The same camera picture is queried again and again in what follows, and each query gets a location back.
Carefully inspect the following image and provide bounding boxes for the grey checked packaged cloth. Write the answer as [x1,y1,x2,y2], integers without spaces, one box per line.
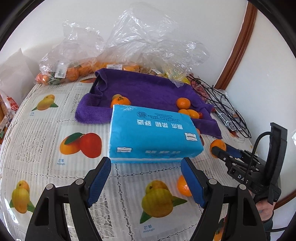
[214,103,246,131]

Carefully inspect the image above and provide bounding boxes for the large orange mandarin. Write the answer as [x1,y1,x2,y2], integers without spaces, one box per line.
[110,96,131,108]

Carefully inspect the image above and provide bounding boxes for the brown wooden door frame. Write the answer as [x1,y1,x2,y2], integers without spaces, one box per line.
[215,2,257,90]

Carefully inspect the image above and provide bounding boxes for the yellow fruit bag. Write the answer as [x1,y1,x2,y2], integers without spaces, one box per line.
[163,67,190,87]

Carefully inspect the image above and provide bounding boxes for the bag of red fruits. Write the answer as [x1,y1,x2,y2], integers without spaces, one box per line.
[191,80,209,99]

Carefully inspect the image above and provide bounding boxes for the purple towel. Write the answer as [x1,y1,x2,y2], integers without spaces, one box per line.
[75,68,222,139]

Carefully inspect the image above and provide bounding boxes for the white plastic bag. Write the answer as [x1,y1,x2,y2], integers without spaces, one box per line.
[1,48,36,106]

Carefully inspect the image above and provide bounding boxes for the red paper bag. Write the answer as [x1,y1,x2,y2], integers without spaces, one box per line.
[6,96,19,111]

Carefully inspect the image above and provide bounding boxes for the blue tissue pack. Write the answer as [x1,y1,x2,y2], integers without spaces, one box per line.
[108,105,204,163]

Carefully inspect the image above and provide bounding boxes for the small green-brown round fruit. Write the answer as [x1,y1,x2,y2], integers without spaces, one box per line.
[112,94,122,100]

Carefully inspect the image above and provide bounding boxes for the large clear plastic bag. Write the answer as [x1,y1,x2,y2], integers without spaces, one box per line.
[98,3,209,77]

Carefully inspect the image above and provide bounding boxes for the clear plastic bag of oranges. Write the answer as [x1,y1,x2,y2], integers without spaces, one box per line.
[35,20,105,85]

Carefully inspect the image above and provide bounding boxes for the black cable bundle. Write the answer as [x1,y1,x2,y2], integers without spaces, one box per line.
[188,74,253,139]

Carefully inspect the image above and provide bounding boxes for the right hand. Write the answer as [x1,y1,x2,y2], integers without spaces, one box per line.
[256,200,276,221]

